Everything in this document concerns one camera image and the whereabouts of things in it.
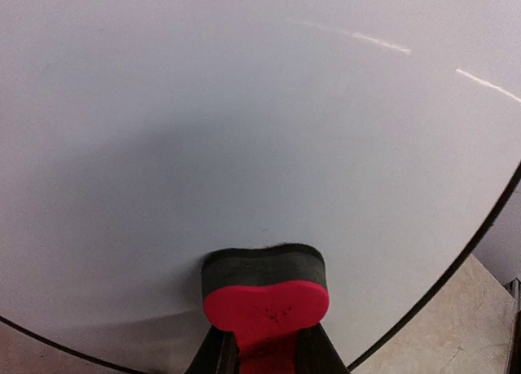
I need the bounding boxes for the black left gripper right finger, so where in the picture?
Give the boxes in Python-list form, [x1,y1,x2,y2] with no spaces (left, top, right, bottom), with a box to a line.
[295,323,348,374]

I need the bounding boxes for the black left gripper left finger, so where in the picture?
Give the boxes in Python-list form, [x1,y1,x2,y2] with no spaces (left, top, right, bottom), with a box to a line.
[186,326,239,374]

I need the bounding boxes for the red bone-shaped eraser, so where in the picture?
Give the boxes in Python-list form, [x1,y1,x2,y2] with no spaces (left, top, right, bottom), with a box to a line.
[201,243,330,373]

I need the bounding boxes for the white whiteboard black frame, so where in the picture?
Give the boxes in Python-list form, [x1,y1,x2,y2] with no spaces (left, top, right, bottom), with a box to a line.
[1,0,520,372]

